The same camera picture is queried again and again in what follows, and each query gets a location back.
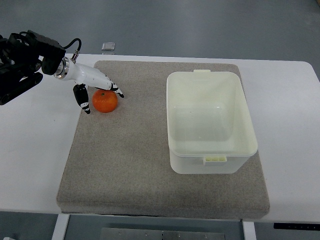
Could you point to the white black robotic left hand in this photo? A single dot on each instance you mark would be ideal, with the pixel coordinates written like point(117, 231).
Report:
point(84, 76)

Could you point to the orange fruit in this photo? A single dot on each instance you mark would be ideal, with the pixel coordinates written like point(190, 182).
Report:
point(105, 101)

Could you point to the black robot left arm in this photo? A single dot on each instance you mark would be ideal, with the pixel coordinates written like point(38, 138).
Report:
point(24, 58)

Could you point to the white plastic storage box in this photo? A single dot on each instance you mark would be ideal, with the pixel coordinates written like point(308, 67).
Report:
point(209, 127)

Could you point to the grey fabric mat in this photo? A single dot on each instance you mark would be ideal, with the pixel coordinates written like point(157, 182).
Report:
point(119, 162)

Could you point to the white table left leg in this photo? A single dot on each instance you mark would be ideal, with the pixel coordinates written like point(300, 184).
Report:
point(60, 228)

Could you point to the white table leg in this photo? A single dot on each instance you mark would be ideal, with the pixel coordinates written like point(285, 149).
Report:
point(60, 228)
point(249, 230)

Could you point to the white table right leg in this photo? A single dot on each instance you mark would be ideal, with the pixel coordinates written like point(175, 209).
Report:
point(249, 230)

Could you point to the black table control panel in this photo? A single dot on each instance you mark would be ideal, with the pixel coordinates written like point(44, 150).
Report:
point(296, 226)

